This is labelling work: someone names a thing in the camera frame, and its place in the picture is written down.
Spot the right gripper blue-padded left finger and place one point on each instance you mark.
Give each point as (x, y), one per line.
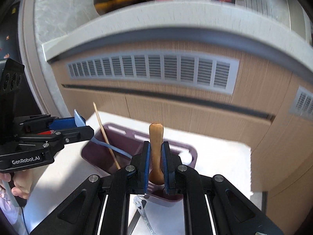
(100, 205)

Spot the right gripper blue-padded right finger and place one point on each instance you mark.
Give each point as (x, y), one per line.
(212, 205)

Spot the finger of the blue left gripper seen sideways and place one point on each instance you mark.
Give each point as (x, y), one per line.
(67, 123)

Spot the grey-blue plastic spoon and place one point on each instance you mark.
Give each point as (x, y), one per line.
(107, 144)

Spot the wooden chopstick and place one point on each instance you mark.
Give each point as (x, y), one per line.
(105, 136)

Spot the person's left hand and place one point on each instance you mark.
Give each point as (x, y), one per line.
(22, 183)

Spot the small grey vent grille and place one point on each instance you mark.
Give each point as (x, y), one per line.
(302, 105)

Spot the long grey vent grille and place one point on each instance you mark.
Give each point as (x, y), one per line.
(189, 69)

